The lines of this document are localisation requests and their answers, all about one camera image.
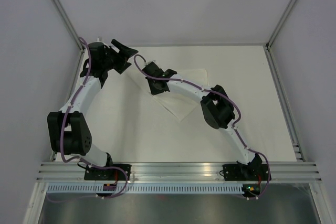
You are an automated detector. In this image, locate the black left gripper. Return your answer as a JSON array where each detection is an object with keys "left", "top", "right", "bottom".
[{"left": 102, "top": 40, "right": 138, "bottom": 74}]

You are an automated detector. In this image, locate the white cloth napkin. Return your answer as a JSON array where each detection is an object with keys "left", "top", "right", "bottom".
[{"left": 125, "top": 68, "right": 211, "bottom": 123}]

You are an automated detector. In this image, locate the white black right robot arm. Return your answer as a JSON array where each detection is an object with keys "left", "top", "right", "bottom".
[{"left": 141, "top": 62, "right": 271, "bottom": 182}]

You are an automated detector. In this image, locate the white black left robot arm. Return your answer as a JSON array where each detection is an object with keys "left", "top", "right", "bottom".
[{"left": 47, "top": 37, "right": 138, "bottom": 181}]

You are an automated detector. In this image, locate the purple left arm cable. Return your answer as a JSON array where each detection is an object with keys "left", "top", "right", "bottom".
[{"left": 47, "top": 37, "right": 132, "bottom": 204}]

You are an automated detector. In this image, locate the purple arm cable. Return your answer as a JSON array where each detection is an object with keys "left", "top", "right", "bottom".
[
  {"left": 47, "top": 37, "right": 132, "bottom": 204},
  {"left": 133, "top": 55, "right": 271, "bottom": 200}
]

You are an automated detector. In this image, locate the aluminium back frame rail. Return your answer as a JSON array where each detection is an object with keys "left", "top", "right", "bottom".
[{"left": 126, "top": 42, "right": 266, "bottom": 48}]

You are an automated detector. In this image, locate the aluminium frame rail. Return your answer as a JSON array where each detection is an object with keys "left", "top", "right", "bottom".
[
  {"left": 36, "top": 162, "right": 322, "bottom": 184},
  {"left": 126, "top": 42, "right": 266, "bottom": 48}
]

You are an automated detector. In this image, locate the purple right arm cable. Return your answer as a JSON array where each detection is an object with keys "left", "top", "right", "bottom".
[{"left": 133, "top": 55, "right": 271, "bottom": 200}]

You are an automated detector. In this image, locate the aluminium left frame post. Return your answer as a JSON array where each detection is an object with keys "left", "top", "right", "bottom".
[{"left": 51, "top": 0, "right": 83, "bottom": 51}]

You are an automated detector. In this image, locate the aluminium frame post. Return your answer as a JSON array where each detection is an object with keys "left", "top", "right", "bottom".
[
  {"left": 51, "top": 0, "right": 83, "bottom": 51},
  {"left": 265, "top": 0, "right": 299, "bottom": 50}
]

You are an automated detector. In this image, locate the white slotted cable duct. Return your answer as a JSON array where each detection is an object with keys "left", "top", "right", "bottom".
[{"left": 47, "top": 183, "right": 243, "bottom": 195}]

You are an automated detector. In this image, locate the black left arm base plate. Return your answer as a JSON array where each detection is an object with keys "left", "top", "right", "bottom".
[{"left": 84, "top": 164, "right": 132, "bottom": 181}]

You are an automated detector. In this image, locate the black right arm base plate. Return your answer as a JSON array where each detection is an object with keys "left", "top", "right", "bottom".
[{"left": 221, "top": 164, "right": 269, "bottom": 181}]

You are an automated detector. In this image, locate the aluminium front frame rail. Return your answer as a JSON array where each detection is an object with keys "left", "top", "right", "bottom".
[{"left": 36, "top": 162, "right": 322, "bottom": 184}]

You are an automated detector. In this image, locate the aluminium right frame post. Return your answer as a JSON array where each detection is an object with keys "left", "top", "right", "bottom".
[{"left": 265, "top": 0, "right": 299, "bottom": 50}]

